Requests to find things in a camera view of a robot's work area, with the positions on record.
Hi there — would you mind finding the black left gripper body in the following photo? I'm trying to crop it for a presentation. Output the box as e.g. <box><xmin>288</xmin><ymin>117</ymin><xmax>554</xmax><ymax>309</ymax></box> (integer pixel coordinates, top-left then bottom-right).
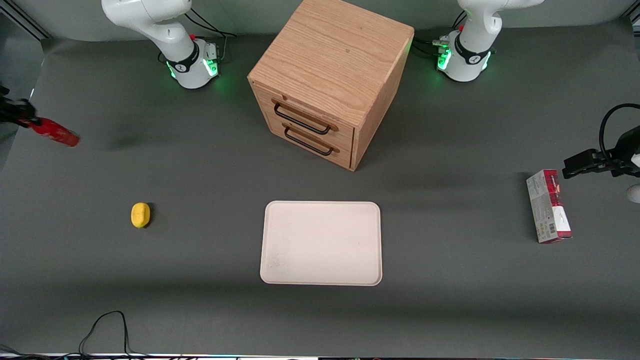
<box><xmin>611</xmin><ymin>126</ymin><xmax>640</xmax><ymax>178</ymax></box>

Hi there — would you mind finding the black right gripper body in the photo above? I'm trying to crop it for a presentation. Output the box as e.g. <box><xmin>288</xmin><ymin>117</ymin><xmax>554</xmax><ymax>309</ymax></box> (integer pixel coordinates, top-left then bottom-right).
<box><xmin>0</xmin><ymin>85</ymin><xmax>13</xmax><ymax>124</ymax></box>

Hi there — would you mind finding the red coke bottle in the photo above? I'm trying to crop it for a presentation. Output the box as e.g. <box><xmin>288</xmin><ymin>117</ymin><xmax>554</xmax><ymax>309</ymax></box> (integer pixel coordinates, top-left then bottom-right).
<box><xmin>28</xmin><ymin>117</ymin><xmax>81</xmax><ymax>149</ymax></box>

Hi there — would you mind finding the cream rectangular tray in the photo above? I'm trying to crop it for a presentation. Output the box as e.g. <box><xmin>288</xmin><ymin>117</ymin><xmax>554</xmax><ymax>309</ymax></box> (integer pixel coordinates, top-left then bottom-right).
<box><xmin>259</xmin><ymin>200</ymin><xmax>384</xmax><ymax>287</ymax></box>

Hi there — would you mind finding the red and grey carton box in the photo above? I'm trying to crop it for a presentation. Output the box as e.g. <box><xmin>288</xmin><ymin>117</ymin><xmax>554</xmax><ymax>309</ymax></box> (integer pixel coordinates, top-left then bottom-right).
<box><xmin>525</xmin><ymin>169</ymin><xmax>573</xmax><ymax>245</ymax></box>

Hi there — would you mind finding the yellow lemon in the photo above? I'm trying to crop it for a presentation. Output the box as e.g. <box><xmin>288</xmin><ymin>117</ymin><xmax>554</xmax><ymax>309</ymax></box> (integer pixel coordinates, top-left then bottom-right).
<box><xmin>130</xmin><ymin>202</ymin><xmax>151</xmax><ymax>229</ymax></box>

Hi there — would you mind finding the wooden drawer cabinet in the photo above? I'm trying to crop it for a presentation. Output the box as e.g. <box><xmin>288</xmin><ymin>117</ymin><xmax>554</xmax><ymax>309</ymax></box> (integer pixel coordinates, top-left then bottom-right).
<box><xmin>247</xmin><ymin>0</ymin><xmax>415</xmax><ymax>172</ymax></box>

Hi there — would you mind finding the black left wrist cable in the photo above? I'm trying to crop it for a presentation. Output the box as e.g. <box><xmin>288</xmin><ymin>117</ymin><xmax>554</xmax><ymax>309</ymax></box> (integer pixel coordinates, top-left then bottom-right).
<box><xmin>598</xmin><ymin>103</ymin><xmax>640</xmax><ymax>162</ymax></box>

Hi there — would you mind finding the dark aluminium frame rail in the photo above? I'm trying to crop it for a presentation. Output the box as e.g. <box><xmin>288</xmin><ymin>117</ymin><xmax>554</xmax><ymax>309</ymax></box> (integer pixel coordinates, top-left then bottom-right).
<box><xmin>0</xmin><ymin>0</ymin><xmax>53</xmax><ymax>42</ymax></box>

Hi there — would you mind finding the black left arm base cable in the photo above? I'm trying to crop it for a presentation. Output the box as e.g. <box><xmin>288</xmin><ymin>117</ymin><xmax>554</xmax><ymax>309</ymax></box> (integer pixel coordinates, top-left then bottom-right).
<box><xmin>411</xmin><ymin>10</ymin><xmax>468</xmax><ymax>60</ymax></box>

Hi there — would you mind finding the black arm base cable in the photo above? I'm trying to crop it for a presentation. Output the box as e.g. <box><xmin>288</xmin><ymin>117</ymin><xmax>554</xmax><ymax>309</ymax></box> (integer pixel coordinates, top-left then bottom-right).
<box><xmin>189</xmin><ymin>6</ymin><xmax>237</xmax><ymax>63</ymax></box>
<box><xmin>411</xmin><ymin>10</ymin><xmax>468</xmax><ymax>60</ymax></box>

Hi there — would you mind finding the black right arm base cable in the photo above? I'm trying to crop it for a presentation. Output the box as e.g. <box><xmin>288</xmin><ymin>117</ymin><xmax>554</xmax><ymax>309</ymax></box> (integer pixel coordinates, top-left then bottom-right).
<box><xmin>189</xmin><ymin>6</ymin><xmax>237</xmax><ymax>63</ymax></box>

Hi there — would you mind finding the thin black looped cable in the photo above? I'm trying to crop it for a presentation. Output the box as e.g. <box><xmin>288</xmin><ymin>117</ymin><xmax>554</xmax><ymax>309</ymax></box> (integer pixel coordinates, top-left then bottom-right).
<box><xmin>0</xmin><ymin>310</ymin><xmax>151</xmax><ymax>360</ymax></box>

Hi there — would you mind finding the black metal drawer handle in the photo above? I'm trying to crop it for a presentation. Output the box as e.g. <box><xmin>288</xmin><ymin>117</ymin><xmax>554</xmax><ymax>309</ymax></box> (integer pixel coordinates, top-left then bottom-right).
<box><xmin>282</xmin><ymin>124</ymin><xmax>341</xmax><ymax>157</ymax></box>
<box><xmin>271</xmin><ymin>98</ymin><xmax>340</xmax><ymax>136</ymax></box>

